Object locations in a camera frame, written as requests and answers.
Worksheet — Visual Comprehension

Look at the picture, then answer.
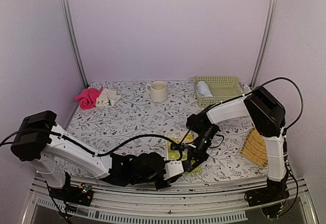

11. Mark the white cream small towel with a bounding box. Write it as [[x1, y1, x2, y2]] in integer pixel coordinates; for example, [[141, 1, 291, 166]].
[[95, 88, 121, 107]]

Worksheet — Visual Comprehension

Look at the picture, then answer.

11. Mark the right aluminium frame post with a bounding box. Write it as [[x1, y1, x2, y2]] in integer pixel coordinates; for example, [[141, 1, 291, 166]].
[[250, 0, 277, 88]]

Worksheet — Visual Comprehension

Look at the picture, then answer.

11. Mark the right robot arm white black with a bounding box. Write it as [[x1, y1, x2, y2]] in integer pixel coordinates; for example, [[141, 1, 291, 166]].
[[185, 87, 289, 206]]

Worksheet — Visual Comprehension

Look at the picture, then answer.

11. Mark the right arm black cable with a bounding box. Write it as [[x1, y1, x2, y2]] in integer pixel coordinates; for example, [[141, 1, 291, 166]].
[[178, 76, 304, 148]]

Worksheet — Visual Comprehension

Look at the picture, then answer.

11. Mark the yellow bamboo tray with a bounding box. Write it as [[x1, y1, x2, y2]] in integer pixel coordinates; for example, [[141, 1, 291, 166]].
[[240, 128, 268, 167]]

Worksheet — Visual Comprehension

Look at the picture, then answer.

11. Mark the light blue towel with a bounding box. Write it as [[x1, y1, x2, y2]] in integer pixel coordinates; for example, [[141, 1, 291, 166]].
[[197, 81, 213, 97]]

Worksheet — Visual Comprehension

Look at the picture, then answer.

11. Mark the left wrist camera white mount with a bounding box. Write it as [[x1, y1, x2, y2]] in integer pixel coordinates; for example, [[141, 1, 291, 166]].
[[163, 160, 194, 180]]

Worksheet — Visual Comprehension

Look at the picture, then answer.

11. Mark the cream green patterned towel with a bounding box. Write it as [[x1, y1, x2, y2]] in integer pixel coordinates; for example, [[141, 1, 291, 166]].
[[165, 131, 202, 175]]

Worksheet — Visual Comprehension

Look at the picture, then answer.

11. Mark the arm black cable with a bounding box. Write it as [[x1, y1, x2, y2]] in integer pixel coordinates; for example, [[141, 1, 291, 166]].
[[0, 129, 184, 161], [178, 76, 304, 148]]

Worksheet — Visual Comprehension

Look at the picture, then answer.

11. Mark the pink rolled towel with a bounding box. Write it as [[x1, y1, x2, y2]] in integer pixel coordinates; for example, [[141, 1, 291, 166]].
[[74, 87, 103, 110]]

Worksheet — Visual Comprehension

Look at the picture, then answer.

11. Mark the cream ceramic mug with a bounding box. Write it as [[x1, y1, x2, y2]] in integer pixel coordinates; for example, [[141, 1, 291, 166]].
[[145, 81, 168, 102]]

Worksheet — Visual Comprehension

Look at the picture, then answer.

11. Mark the green plastic basket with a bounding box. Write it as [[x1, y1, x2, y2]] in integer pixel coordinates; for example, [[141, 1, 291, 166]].
[[194, 76, 246, 107]]

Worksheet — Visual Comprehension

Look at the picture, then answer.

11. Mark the aluminium frame post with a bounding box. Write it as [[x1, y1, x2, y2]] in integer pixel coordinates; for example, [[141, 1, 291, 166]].
[[250, 0, 277, 88], [61, 0, 89, 88]]

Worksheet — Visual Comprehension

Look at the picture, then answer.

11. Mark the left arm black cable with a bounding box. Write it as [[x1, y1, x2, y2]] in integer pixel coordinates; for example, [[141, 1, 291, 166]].
[[0, 129, 184, 161]]

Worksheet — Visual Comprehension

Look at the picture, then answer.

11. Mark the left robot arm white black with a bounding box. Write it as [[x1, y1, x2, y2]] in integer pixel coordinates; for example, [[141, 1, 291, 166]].
[[10, 110, 183, 205]]

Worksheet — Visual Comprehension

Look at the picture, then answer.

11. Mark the left aluminium frame post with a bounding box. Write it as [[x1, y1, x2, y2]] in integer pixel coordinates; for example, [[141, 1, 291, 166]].
[[61, 0, 89, 88]]

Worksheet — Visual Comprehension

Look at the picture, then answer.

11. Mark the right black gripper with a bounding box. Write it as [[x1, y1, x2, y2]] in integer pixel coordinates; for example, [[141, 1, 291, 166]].
[[187, 125, 218, 172]]

